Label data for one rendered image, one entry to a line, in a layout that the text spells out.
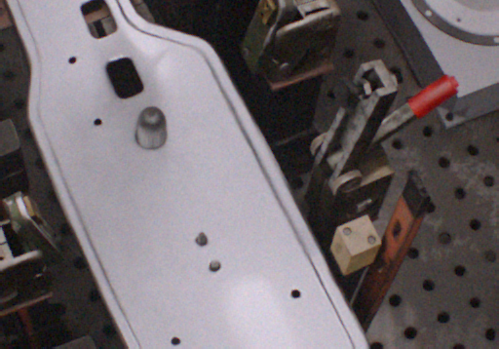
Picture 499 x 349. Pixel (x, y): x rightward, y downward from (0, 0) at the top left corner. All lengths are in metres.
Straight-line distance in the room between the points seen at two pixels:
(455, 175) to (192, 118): 0.47
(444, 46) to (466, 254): 0.28
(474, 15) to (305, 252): 0.54
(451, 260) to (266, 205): 0.41
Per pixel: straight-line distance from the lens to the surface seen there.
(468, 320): 1.58
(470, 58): 1.64
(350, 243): 1.19
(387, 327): 1.55
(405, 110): 1.20
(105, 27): 1.38
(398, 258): 1.20
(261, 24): 1.30
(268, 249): 1.25
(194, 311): 1.22
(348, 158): 1.18
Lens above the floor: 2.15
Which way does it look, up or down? 64 degrees down
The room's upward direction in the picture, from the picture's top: 9 degrees clockwise
